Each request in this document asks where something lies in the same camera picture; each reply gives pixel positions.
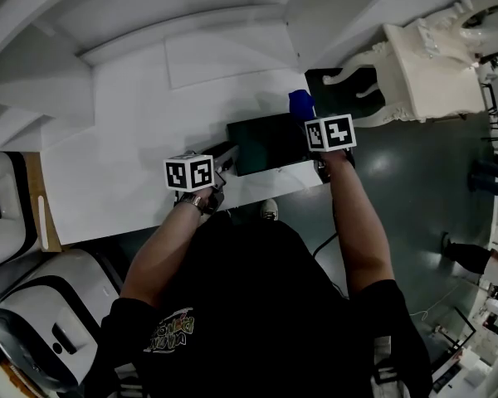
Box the white black-trimmed machine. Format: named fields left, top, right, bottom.
left=0, top=248, right=125, bottom=394
left=0, top=151, right=41, bottom=274

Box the silver wristwatch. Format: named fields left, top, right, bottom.
left=177, top=194, right=205, bottom=216

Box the white shelf unit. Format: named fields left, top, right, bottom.
left=0, top=0, right=399, bottom=153

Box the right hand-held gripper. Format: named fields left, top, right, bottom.
left=305, top=114, right=359, bottom=184

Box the dark green case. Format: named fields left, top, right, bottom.
left=225, top=112, right=317, bottom=178

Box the person's white right shoe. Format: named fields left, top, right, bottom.
left=260, top=198, right=281, bottom=223

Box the person's left hand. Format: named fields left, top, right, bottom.
left=179, top=186, right=215, bottom=207

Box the white flat stick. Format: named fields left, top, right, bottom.
left=37, top=194, right=51, bottom=253

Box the person's right forearm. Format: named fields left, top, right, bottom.
left=324, top=149, right=397, bottom=299

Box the black printed T-shirt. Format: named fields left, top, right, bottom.
left=81, top=211, right=436, bottom=398

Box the person's left forearm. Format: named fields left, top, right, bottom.
left=119, top=205, right=203, bottom=308

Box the cream oval vanity mirror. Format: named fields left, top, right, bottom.
left=414, top=0, right=498, bottom=66

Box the blue cloth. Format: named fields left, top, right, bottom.
left=287, top=89, right=317, bottom=122

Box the white cable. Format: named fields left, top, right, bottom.
left=409, top=283, right=462, bottom=322

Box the cream carved dressing table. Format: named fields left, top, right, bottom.
left=322, top=22, right=483, bottom=129

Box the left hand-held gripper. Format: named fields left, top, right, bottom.
left=164, top=140, right=241, bottom=216

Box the wooden side table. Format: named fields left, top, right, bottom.
left=23, top=151, right=64, bottom=254

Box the white desk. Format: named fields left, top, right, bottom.
left=38, top=39, right=338, bottom=247

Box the black metal frame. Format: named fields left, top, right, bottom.
left=429, top=304, right=481, bottom=372

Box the white cluttered workbench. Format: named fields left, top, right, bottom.
left=430, top=337, right=498, bottom=398

